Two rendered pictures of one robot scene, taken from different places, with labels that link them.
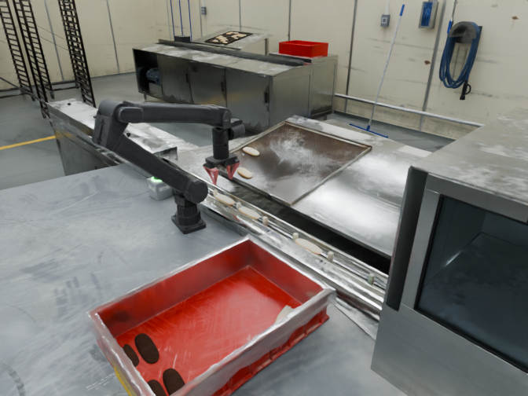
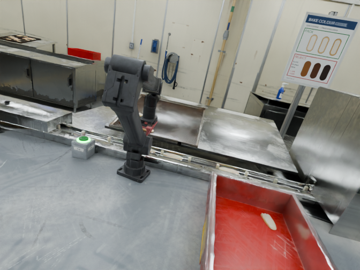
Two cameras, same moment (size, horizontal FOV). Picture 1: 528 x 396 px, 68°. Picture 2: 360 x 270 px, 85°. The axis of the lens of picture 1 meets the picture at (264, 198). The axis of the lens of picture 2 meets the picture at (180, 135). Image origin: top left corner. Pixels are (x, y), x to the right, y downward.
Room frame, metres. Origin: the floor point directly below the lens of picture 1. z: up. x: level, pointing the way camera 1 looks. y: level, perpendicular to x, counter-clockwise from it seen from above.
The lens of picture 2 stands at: (0.56, 0.62, 1.33)
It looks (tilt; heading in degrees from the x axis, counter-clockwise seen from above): 22 degrees down; 318
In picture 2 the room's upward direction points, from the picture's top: 12 degrees clockwise
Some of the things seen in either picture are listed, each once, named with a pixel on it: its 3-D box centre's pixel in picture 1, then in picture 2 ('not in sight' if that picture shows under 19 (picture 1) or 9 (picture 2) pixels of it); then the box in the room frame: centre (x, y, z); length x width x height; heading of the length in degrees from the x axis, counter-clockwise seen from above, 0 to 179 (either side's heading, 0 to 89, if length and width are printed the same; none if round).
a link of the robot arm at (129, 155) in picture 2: (189, 191); (136, 147); (1.21, 0.26, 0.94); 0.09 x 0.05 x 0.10; 139
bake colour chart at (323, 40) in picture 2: not in sight; (317, 52); (1.16, -1.01, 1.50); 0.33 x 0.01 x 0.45; 38
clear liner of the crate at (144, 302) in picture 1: (216, 315); (260, 240); (0.69, 0.11, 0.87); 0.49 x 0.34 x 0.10; 132
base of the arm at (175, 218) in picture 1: (187, 214); (134, 165); (1.19, 0.27, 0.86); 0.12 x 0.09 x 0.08; 34
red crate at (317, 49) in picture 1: (302, 48); (84, 53); (5.08, -0.48, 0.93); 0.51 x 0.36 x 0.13; 47
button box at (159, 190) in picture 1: (161, 191); (83, 150); (1.40, 0.41, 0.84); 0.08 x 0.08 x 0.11; 43
